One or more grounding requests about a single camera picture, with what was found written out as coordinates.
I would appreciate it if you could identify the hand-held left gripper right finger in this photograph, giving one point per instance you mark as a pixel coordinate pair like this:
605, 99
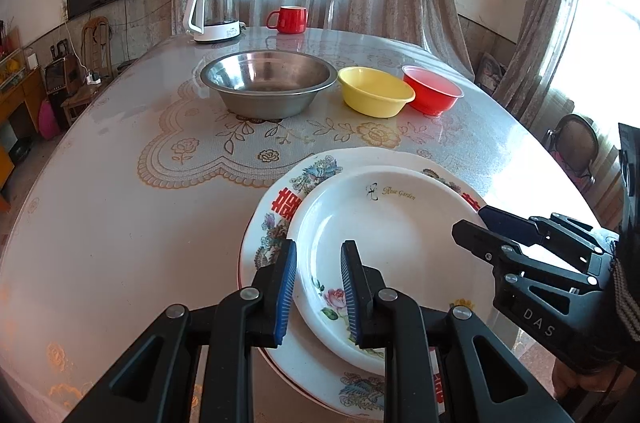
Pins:
350, 293

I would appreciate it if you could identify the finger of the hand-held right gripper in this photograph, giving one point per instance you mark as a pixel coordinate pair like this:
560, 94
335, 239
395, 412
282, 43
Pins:
505, 218
480, 238

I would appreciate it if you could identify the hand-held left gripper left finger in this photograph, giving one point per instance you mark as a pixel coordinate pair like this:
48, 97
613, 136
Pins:
285, 293

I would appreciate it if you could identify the white plate with rose print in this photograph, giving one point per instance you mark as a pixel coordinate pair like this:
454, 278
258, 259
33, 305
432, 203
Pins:
400, 243

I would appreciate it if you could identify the white plate with purple floral rim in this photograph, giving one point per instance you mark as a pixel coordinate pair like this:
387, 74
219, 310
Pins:
287, 378

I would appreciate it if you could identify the red plastic bowl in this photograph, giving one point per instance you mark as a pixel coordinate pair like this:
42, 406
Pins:
432, 88

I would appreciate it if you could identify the yellow plastic bowl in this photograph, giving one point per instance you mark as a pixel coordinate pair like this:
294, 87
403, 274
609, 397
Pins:
375, 90

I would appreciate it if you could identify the stainless steel bowl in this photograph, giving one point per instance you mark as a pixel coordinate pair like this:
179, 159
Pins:
270, 78

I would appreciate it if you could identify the person's right hand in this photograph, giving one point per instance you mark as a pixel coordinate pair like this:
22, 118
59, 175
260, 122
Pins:
575, 380

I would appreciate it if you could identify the dark round back chair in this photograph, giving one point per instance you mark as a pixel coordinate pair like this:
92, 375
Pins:
575, 143

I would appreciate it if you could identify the red mug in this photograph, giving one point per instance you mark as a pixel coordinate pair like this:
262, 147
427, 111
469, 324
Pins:
291, 19

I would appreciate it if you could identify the white glass electric kettle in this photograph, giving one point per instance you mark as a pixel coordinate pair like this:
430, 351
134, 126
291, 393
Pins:
215, 28

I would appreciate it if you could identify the wooden chair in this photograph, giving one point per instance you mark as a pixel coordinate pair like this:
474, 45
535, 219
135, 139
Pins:
87, 95

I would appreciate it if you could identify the white power strip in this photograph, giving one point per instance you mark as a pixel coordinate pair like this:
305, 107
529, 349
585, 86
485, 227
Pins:
92, 78

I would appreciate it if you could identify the pink round bag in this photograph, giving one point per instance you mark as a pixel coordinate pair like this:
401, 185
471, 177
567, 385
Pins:
49, 120

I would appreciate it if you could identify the dark wooden speaker cabinet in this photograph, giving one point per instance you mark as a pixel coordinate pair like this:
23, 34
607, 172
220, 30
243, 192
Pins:
56, 78

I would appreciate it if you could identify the orange wooden desk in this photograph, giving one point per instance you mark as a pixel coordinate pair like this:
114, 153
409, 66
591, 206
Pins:
20, 103

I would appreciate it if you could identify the white small box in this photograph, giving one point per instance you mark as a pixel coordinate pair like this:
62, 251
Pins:
31, 59

